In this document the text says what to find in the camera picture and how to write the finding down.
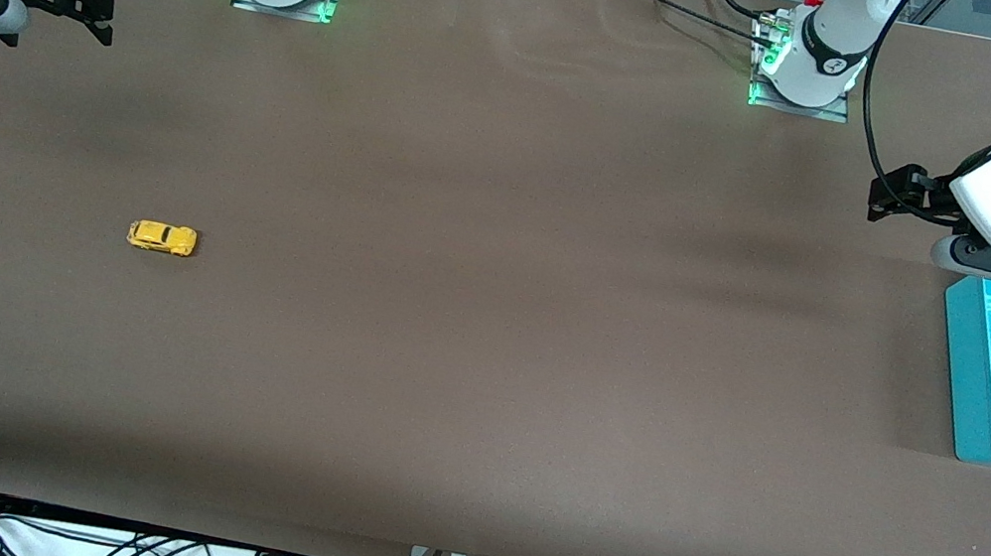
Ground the short black table cable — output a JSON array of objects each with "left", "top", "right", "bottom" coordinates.
[{"left": 696, "top": 0, "right": 780, "bottom": 26}]

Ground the long black table cable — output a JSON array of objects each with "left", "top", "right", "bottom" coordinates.
[{"left": 597, "top": 0, "right": 784, "bottom": 54}]

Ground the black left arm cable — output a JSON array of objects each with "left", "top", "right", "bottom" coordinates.
[{"left": 844, "top": 0, "right": 955, "bottom": 200}]

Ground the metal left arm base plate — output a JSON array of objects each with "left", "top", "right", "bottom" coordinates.
[{"left": 744, "top": 10, "right": 867, "bottom": 126}]

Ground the yellow toy beetle car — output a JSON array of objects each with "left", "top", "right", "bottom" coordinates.
[{"left": 124, "top": 216, "right": 201, "bottom": 261}]

